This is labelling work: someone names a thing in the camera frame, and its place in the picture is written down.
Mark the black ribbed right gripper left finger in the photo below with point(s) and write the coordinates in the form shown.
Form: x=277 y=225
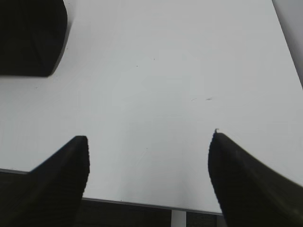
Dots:
x=50 y=194

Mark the white table leg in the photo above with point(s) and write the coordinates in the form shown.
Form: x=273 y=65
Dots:
x=178 y=218

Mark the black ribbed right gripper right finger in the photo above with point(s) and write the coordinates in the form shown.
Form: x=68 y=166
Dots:
x=251 y=194

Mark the black canvas bag tan handles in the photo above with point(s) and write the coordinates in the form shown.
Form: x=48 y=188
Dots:
x=32 y=34

